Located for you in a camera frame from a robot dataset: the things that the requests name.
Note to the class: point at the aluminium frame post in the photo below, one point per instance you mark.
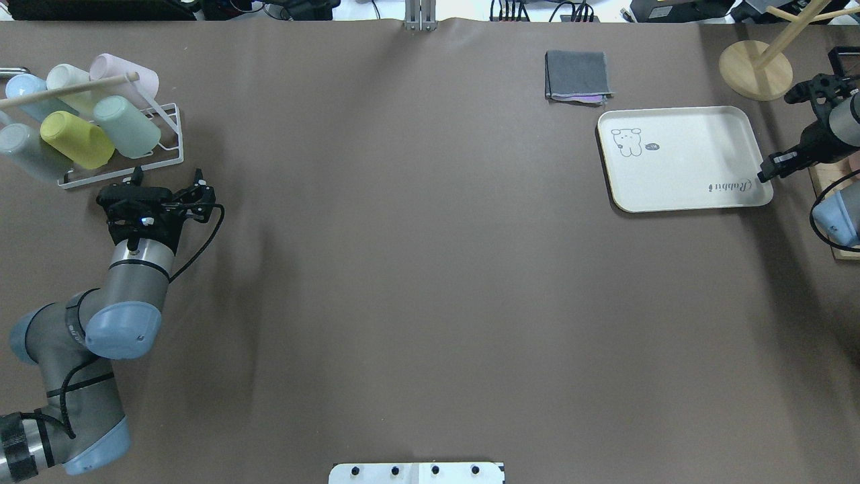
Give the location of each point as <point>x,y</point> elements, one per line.
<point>420,15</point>

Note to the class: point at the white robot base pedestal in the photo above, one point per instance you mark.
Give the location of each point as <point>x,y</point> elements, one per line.
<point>418,472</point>

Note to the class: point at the grey folded cloth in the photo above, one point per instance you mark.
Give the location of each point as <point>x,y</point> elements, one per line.
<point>573,76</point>

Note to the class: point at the wooden cutting board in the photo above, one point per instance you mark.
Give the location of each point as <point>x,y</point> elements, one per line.
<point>834,215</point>

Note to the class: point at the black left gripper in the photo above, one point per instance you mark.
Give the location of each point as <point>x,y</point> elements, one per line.
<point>166,228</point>

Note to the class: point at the white wire cup rack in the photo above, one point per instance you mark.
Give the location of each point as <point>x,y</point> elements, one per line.
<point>128,85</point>

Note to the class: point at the yellow cup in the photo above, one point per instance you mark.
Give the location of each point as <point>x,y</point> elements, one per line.
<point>82,142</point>

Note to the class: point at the metal rod black tip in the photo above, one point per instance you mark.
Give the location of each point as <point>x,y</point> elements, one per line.
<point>7,72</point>

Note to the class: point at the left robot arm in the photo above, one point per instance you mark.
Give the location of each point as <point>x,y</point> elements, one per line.
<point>83,425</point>

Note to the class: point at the blue cup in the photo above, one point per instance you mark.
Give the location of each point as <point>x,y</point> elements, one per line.
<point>28,84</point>

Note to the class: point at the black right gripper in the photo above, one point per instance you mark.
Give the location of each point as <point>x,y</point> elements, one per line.
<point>815,146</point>

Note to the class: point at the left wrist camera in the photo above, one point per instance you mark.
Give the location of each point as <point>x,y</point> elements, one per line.
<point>146,196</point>

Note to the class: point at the grey cup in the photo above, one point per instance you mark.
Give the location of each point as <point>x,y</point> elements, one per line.
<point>24,147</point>

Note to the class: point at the cream rabbit tray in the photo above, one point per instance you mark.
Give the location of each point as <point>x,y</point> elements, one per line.
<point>667,159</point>

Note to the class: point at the green cup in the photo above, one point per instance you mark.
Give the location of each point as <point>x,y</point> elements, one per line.
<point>132,133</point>

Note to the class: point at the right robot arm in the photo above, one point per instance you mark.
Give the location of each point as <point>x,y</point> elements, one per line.
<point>843,119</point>

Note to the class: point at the wooden mug tree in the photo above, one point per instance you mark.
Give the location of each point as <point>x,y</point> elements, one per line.
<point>760,71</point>

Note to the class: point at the white cup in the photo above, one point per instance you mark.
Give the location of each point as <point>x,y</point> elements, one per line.
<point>65,75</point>

